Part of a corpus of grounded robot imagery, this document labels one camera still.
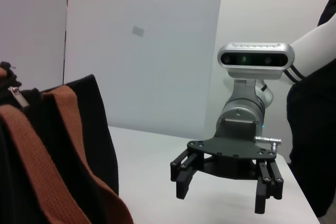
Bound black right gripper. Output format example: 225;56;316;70
170;117;285;215

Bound black food bag orange straps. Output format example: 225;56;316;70
0;61;133;224

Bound silver zipper pull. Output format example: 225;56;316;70
7;86;30;109

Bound standing person in black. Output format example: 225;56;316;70
286;0;336;218

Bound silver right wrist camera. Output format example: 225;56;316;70
217;42;295;80

